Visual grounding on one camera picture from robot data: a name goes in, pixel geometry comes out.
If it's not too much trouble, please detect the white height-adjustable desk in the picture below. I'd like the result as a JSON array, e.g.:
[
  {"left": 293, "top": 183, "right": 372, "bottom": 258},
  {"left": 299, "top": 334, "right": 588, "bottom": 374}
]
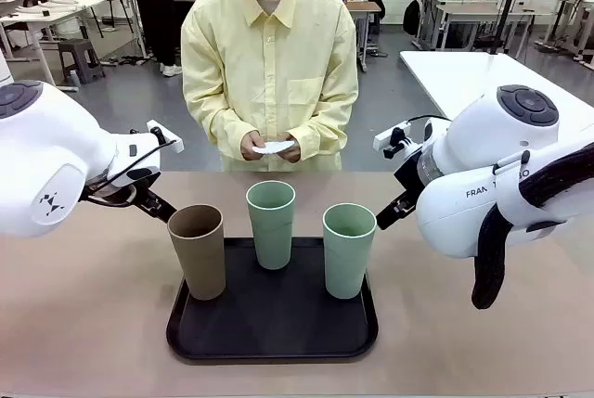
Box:
[{"left": 547, "top": 0, "right": 594, "bottom": 63}]

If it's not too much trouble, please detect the black backpack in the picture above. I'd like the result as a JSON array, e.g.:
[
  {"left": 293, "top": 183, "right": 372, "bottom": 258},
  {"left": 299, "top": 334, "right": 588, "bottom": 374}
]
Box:
[{"left": 402, "top": 0, "right": 421, "bottom": 37}]

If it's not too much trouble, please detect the person's left hand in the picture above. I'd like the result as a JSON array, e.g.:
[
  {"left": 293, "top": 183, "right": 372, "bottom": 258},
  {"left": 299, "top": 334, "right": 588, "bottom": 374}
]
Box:
[{"left": 273, "top": 135, "right": 303, "bottom": 164}]

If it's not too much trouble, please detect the person in yellow shirt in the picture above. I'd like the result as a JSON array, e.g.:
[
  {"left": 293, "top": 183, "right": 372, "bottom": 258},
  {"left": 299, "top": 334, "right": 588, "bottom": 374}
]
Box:
[{"left": 180, "top": 0, "right": 361, "bottom": 173}]

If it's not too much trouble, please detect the white cylindrical appliance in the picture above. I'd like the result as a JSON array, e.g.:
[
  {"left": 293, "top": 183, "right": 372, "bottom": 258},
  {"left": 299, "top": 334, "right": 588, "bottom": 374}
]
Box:
[{"left": 0, "top": 49, "right": 13, "bottom": 86}]

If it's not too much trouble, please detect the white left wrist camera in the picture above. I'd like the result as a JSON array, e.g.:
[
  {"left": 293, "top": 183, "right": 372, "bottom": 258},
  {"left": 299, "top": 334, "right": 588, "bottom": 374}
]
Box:
[{"left": 146, "top": 119, "right": 184, "bottom": 153}]

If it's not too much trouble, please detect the tall green cup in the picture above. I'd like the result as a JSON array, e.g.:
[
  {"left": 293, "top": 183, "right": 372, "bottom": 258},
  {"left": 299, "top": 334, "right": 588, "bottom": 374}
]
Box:
[
  {"left": 245, "top": 181, "right": 297, "bottom": 272},
  {"left": 321, "top": 203, "right": 377, "bottom": 301}
]

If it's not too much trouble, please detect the person in floral shirt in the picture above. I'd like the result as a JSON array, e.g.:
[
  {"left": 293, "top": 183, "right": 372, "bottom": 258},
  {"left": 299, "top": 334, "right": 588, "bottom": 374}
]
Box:
[{"left": 116, "top": 0, "right": 185, "bottom": 77}]

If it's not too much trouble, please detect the white lab desk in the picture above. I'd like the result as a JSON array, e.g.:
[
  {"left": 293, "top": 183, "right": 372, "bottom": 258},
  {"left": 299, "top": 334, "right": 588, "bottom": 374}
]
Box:
[{"left": 0, "top": 0, "right": 108, "bottom": 93}]

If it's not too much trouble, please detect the brown-top lab desk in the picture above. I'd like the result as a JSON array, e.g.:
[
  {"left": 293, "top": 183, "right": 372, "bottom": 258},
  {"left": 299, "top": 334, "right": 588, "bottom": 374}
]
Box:
[{"left": 345, "top": 1, "right": 382, "bottom": 72}]

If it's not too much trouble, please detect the black plastic tray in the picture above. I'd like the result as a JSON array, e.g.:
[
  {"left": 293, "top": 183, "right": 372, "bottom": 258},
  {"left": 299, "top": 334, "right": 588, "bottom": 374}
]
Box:
[{"left": 165, "top": 236, "right": 380, "bottom": 362}]

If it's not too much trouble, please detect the grey plastic stool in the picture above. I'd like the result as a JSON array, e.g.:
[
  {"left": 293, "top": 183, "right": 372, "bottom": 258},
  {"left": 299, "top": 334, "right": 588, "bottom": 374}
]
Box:
[{"left": 58, "top": 38, "right": 106, "bottom": 86}]

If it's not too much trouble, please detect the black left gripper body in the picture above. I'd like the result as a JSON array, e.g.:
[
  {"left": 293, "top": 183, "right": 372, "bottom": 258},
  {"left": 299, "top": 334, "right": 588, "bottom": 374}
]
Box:
[{"left": 81, "top": 174, "right": 161, "bottom": 209}]

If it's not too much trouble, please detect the black camera stand pole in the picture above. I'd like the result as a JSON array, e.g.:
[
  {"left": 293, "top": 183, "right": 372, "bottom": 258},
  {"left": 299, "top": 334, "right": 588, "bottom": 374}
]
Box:
[{"left": 472, "top": 0, "right": 535, "bottom": 55}]

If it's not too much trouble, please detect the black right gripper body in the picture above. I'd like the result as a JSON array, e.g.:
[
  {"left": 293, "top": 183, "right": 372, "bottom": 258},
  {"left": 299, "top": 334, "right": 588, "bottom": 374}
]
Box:
[{"left": 393, "top": 148, "right": 427, "bottom": 203}]

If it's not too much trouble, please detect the large white table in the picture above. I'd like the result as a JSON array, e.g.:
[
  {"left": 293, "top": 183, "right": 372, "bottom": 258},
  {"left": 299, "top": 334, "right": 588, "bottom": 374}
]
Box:
[{"left": 399, "top": 49, "right": 594, "bottom": 117}]

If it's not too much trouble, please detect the thin black camera cable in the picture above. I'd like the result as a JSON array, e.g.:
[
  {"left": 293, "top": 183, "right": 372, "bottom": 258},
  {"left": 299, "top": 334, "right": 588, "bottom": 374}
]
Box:
[
  {"left": 83, "top": 136, "right": 177, "bottom": 195},
  {"left": 407, "top": 113, "right": 454, "bottom": 126}
]

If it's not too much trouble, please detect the person's right forearm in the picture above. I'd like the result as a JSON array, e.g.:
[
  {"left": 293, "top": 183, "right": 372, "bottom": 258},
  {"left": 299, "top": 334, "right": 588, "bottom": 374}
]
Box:
[{"left": 185, "top": 86, "right": 261, "bottom": 158}]

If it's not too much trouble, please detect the person's right hand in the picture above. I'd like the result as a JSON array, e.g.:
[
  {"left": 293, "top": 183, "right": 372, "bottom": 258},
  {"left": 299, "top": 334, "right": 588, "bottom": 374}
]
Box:
[{"left": 239, "top": 131, "right": 271, "bottom": 161}]

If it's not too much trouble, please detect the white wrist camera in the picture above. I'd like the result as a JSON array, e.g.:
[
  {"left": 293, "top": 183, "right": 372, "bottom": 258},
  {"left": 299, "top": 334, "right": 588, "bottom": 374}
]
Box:
[
  {"left": 146, "top": 119, "right": 184, "bottom": 153},
  {"left": 373, "top": 120, "right": 413, "bottom": 159}
]

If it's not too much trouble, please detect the tall brown cup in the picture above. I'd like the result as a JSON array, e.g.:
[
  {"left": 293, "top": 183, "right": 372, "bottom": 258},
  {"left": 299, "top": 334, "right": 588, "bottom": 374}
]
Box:
[{"left": 166, "top": 204, "right": 227, "bottom": 302}]

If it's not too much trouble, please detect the grey lab desk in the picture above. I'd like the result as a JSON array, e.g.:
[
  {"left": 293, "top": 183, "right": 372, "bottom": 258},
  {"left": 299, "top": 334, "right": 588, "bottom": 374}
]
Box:
[{"left": 415, "top": 0, "right": 539, "bottom": 51}]

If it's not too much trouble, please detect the person's left forearm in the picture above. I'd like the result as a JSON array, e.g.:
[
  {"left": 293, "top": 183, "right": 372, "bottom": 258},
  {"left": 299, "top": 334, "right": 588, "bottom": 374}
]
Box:
[{"left": 285, "top": 91, "right": 358, "bottom": 156}]

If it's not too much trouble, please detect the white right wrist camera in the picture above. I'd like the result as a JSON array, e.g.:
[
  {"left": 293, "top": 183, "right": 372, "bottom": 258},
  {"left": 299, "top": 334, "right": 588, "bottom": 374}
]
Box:
[{"left": 373, "top": 120, "right": 413, "bottom": 159}]

